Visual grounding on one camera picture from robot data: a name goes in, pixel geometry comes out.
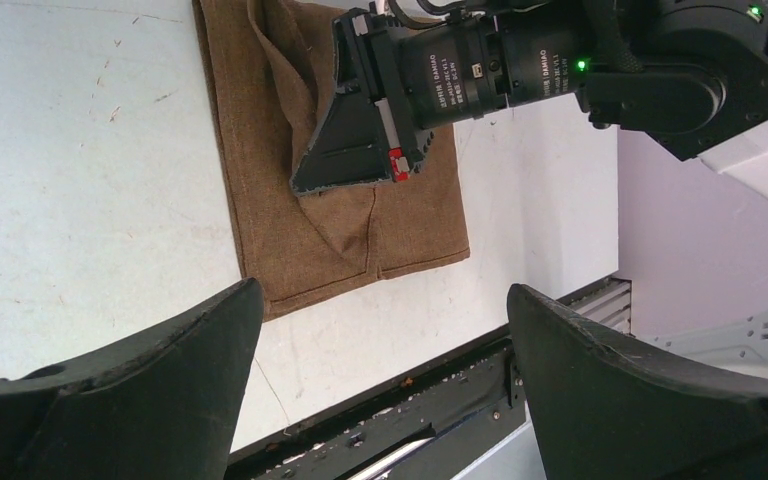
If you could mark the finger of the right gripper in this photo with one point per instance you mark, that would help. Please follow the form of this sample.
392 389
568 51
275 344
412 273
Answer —
348 70
349 146

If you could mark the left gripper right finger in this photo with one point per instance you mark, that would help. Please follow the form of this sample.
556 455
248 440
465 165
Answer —
607 406

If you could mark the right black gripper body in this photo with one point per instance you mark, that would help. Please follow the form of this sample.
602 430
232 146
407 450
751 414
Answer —
422 75

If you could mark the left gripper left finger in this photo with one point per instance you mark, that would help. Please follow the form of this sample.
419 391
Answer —
162 403

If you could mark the brown cloth napkin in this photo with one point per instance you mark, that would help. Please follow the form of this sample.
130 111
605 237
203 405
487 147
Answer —
269 68

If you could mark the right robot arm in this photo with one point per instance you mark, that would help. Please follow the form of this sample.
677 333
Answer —
692 75

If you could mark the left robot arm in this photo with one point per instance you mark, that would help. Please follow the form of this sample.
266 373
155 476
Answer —
742 338

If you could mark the aluminium frame rail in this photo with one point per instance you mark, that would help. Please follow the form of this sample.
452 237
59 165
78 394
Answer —
608 305

